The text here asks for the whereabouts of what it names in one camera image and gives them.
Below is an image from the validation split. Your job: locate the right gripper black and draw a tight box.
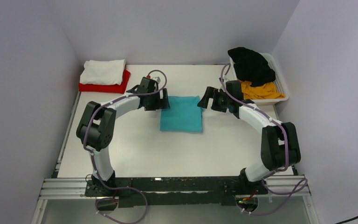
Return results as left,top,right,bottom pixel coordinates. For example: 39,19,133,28
197,87,232,113

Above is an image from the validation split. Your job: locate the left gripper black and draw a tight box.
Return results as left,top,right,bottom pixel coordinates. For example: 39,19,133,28
145,88,170,112

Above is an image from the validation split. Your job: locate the teal t shirt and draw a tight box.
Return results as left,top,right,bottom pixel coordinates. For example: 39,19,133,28
160,96,203,133

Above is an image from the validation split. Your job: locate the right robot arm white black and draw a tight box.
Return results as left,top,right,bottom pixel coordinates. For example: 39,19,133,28
197,81,301,194

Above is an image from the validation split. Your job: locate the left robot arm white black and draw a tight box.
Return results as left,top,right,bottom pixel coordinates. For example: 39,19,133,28
76,77,170,196

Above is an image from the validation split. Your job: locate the black t shirt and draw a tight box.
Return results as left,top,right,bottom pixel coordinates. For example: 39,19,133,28
227,47,276,87

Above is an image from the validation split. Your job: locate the red folded t shirt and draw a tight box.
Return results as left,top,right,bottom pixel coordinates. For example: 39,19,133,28
78,70,131,94

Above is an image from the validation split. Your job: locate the yellow t shirt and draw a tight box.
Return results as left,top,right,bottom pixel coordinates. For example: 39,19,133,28
240,81,286,99

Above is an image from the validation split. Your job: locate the white folded t shirt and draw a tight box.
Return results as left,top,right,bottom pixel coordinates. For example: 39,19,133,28
80,59,126,85

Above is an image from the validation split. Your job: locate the white plastic basket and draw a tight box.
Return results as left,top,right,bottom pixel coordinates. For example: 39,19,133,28
242,53,289,106

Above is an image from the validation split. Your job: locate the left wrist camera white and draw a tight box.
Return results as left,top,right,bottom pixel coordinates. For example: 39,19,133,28
146,75,161,83

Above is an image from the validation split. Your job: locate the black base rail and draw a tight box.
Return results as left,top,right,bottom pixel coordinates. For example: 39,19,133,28
84,175,268,208

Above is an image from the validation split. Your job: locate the black cable corner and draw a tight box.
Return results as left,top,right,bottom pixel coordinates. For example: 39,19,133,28
335,207,358,224

